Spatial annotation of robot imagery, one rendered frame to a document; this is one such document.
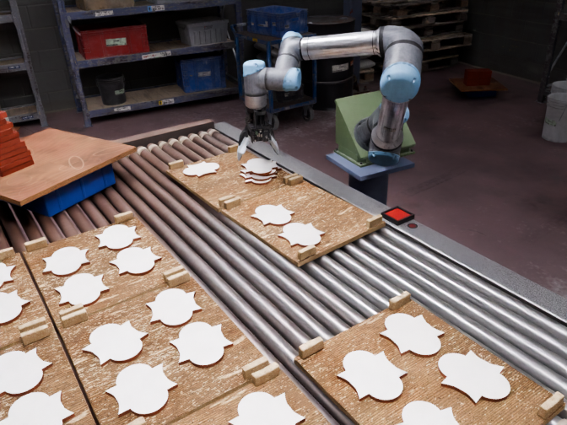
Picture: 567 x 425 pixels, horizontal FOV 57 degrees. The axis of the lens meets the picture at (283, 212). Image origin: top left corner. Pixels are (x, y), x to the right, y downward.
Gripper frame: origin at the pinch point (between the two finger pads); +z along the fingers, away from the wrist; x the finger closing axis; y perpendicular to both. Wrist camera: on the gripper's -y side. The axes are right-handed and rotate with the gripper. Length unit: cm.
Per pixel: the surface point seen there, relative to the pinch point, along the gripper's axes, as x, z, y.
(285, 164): 13.8, 9.2, -10.7
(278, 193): 2.3, 7.1, 17.6
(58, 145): -71, -3, -33
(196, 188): -24.2, 7.1, 2.8
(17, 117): -150, 87, -397
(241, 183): -7.9, 7.1, 4.8
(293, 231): -1.7, 6.1, 45.4
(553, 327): 43, 9, 104
